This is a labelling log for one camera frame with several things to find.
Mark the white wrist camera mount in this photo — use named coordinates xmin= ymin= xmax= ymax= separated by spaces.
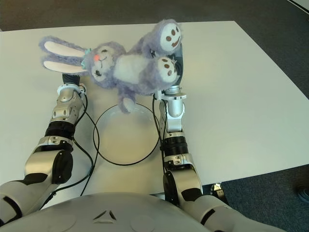
xmin=57 ymin=83 xmax=87 ymax=96
xmin=154 ymin=87 xmax=188 ymax=100

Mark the grey robot torso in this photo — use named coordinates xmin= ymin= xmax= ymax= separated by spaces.
xmin=0 ymin=192 xmax=211 ymax=232

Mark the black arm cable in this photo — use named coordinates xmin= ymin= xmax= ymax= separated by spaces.
xmin=152 ymin=96 xmax=167 ymax=174
xmin=41 ymin=94 xmax=100 ymax=208

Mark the purple plush bunny doll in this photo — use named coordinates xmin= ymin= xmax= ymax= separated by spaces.
xmin=38 ymin=19 xmax=184 ymax=114

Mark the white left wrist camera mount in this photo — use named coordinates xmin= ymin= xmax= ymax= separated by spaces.
xmin=57 ymin=83 xmax=87 ymax=96

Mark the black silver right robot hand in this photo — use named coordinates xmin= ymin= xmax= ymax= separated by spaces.
xmin=168 ymin=44 xmax=185 ymax=88

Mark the white plate with black rim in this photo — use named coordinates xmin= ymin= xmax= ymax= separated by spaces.
xmin=93 ymin=102 xmax=161 ymax=166

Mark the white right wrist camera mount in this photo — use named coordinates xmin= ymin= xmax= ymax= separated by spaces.
xmin=154 ymin=87 xmax=188 ymax=100

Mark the white furniture edge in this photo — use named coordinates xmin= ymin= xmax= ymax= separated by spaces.
xmin=286 ymin=0 xmax=309 ymax=13

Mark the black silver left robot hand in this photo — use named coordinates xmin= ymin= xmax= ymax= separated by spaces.
xmin=62 ymin=73 xmax=81 ymax=86

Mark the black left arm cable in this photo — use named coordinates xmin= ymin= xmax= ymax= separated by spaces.
xmin=41 ymin=94 xmax=100 ymax=208

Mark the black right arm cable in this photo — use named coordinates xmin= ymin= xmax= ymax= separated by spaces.
xmin=152 ymin=96 xmax=167 ymax=174

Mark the dark round floor object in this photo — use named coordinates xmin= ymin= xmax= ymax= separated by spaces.
xmin=297 ymin=187 xmax=309 ymax=201

